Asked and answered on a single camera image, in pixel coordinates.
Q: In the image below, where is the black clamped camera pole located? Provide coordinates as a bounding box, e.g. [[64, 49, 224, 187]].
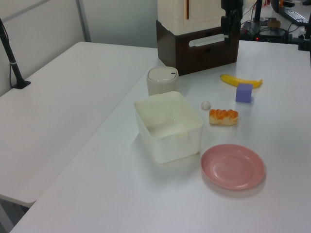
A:
[[0, 18, 32, 90]]

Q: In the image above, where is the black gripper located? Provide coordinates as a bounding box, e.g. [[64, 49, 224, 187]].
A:
[[220, 0, 244, 45]]

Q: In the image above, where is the cream plastic storage box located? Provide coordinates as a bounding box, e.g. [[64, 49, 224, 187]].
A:
[[157, 0, 228, 34]]

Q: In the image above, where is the black desk clamp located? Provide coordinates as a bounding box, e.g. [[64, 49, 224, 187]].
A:
[[297, 21, 311, 51]]

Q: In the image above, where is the yellow banana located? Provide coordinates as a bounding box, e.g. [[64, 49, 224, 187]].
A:
[[220, 74, 264, 88]]

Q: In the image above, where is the brown tape roll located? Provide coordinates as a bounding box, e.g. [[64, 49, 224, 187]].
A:
[[267, 18, 282, 29]]

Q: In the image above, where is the white plastic bin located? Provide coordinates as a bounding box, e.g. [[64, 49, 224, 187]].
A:
[[133, 91, 204, 164]]

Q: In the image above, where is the black electronics box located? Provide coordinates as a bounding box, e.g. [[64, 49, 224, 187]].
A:
[[257, 29, 287, 42]]

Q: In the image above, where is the beige mini trash can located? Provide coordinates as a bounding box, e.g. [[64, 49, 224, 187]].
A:
[[146, 67, 180, 97]]

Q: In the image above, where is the black monitor stand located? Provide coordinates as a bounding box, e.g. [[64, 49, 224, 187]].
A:
[[242, 0, 263, 34]]

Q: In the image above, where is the purple cube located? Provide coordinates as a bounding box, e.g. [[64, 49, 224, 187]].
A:
[[235, 83, 253, 104]]

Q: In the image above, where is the dark brown drawer box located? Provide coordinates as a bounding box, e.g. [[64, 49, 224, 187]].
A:
[[155, 19, 241, 76]]

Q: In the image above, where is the orange glazed bread loaf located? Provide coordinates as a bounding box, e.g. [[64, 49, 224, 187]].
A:
[[208, 108, 240, 127]]

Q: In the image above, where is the black keyboard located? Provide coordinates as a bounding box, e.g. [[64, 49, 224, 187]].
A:
[[281, 7, 310, 24]]

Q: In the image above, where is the pink plate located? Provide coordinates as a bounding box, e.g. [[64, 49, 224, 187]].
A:
[[200, 143, 266, 191]]

